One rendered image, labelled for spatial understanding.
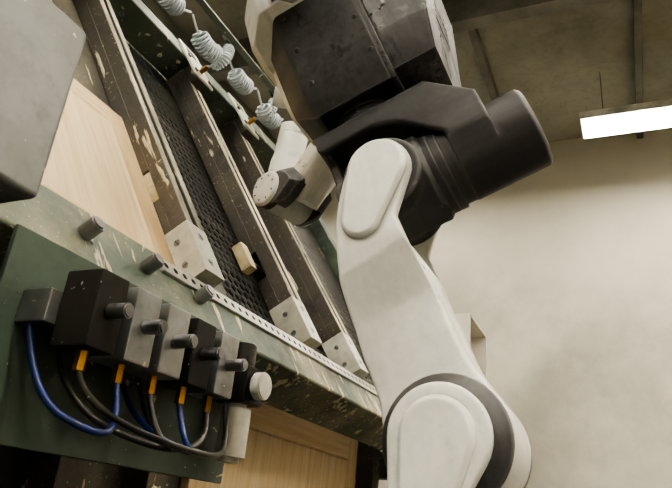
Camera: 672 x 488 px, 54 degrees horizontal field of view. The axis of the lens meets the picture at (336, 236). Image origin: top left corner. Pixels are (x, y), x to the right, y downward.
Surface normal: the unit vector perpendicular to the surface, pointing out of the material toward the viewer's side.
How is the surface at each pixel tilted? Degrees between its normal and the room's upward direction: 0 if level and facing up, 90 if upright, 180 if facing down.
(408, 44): 114
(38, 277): 90
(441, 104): 90
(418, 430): 90
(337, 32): 100
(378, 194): 90
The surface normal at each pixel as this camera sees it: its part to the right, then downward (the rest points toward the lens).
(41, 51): 0.91, -0.09
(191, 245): -0.40, -0.40
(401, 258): -0.21, -0.05
